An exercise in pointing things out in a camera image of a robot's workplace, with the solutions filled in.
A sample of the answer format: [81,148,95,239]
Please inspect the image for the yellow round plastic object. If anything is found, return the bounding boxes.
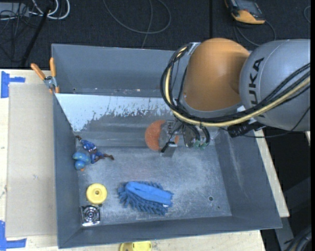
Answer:
[119,241,153,251]

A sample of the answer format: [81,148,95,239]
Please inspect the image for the orange textured ball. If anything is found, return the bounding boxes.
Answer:
[144,119,180,152]

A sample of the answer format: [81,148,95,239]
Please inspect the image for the silver square metal object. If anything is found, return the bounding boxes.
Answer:
[80,205,101,227]

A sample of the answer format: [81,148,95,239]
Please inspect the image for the grey metal bin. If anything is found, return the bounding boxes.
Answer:
[50,43,283,248]

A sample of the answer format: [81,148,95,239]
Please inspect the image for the blue and yellow toy bird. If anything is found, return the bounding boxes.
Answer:
[72,151,92,172]

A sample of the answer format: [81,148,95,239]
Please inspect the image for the yellow plastic ring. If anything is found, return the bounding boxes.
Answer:
[86,182,108,205]

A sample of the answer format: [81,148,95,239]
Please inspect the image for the blue microfibre duster mitt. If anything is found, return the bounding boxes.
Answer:
[117,180,174,216]

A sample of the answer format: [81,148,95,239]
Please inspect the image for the black cylinder on white bracket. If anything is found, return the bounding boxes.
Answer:
[227,119,264,139]

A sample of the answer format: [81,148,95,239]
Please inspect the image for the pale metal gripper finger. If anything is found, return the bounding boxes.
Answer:
[160,142,178,158]
[159,121,172,142]

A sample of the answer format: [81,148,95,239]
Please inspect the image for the pale cardboard board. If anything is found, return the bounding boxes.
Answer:
[5,83,59,238]

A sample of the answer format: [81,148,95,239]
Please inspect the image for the blue and brown toy figure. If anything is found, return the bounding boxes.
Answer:
[75,135,115,165]

